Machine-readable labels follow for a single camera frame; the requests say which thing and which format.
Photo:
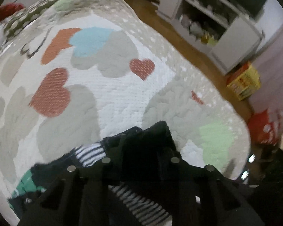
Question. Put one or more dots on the black pants with green print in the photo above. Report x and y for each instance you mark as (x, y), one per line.
(136, 177)

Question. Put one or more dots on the heart patterned quilt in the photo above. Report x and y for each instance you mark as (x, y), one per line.
(88, 69)

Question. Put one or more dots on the yellow cardboard box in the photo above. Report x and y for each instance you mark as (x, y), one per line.
(244, 82)

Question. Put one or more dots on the white shelf unit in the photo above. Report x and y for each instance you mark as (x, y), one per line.
(216, 28)

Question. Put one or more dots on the red bag on floor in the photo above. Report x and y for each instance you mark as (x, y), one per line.
(264, 127)

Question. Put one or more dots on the cloud patterned olive pillow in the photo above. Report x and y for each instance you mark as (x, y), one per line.
(14, 24)

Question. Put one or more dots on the long red pillow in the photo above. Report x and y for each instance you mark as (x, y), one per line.
(10, 9)

